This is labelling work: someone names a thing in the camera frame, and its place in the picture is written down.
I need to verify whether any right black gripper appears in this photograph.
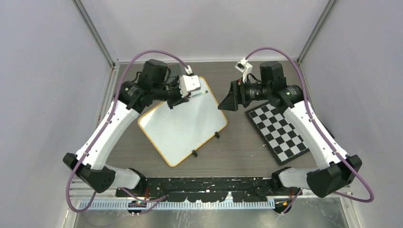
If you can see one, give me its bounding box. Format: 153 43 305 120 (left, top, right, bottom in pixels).
218 76 271 111

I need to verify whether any yellow framed whiteboard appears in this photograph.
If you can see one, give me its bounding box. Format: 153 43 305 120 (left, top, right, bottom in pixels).
137 77 228 167

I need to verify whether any green whiteboard marker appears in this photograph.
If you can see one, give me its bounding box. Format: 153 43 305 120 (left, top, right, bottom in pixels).
189 90 209 99

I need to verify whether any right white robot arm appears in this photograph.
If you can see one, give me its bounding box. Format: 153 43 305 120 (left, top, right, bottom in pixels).
218 59 362 198

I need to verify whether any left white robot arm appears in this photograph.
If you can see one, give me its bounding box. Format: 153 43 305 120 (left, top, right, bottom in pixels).
63 59 201 197

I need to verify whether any grey studded baseplate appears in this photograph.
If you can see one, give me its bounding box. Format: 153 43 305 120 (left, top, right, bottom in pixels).
166 64 186 84

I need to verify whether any black white checkerboard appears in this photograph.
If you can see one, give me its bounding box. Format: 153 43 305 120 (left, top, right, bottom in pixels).
245 102 310 165

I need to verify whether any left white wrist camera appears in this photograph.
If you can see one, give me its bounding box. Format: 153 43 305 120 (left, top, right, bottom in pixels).
179 75 201 98

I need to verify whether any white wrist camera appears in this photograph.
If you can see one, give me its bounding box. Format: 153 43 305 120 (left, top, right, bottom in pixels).
179 75 201 98
235 58 253 83

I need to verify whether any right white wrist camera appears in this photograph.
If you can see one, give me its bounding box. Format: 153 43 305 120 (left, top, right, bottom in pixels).
235 58 253 83

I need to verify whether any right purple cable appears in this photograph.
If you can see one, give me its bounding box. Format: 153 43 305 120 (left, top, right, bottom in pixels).
245 47 375 215

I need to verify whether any purple cable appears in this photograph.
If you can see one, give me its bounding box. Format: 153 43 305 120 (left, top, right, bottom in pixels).
65 49 192 216
245 47 375 215

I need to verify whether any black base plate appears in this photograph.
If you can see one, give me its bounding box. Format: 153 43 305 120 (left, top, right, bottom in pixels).
127 177 299 202

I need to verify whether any aluminium rail frame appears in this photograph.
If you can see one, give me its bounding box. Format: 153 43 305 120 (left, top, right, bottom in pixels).
63 61 362 202

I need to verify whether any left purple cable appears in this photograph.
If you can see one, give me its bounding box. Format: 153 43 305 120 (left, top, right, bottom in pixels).
65 49 192 216

